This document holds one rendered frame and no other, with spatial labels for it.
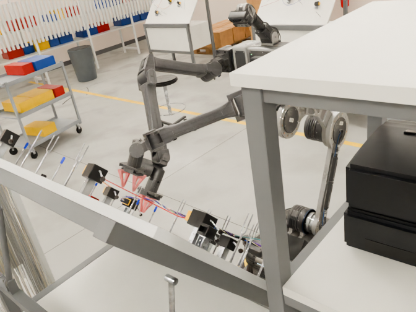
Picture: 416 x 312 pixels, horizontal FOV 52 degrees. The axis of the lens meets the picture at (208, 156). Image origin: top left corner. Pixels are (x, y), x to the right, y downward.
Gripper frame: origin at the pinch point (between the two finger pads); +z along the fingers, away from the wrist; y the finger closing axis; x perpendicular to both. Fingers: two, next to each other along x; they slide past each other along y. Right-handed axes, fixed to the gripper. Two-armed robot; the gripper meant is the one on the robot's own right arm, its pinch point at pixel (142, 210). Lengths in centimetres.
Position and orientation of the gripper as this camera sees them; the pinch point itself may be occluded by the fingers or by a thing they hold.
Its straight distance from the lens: 190.1
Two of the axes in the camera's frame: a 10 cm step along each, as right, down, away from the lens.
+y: 8.5, 3.0, -4.3
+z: -3.6, 9.3, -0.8
